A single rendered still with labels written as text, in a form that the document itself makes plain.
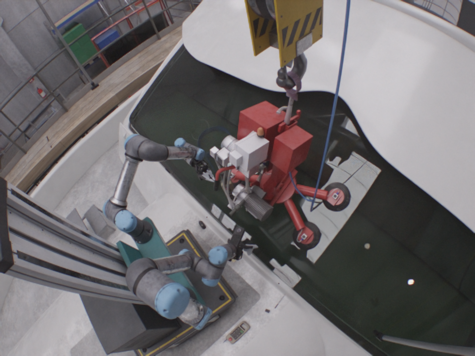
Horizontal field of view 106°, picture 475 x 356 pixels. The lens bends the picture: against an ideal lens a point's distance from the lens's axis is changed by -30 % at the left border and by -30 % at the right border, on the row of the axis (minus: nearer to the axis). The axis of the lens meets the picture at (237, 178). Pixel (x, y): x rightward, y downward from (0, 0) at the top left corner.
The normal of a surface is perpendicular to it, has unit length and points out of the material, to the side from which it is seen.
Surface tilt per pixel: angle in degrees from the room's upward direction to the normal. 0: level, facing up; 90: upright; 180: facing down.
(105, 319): 0
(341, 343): 49
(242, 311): 0
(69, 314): 10
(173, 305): 83
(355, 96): 21
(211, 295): 0
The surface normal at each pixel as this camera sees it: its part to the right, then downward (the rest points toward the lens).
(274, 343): -0.03, -0.36
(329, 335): -0.51, 0.21
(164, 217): -0.31, -0.58
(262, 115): 0.08, -0.68
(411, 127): -0.39, -0.19
